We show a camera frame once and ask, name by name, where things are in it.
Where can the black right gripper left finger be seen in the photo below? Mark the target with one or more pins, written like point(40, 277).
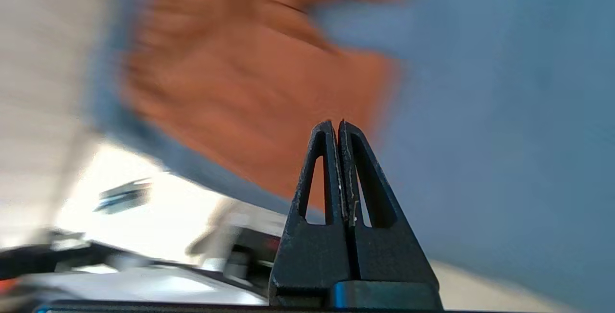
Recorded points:
point(312, 255)

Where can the white grey robot base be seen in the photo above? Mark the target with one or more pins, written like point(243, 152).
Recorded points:
point(144, 286)

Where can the blue bed sheet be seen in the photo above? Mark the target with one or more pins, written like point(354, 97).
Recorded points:
point(480, 135)

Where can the rust brown shorts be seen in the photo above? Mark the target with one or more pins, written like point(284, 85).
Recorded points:
point(250, 87)

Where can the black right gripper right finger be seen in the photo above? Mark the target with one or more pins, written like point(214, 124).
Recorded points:
point(389, 255)

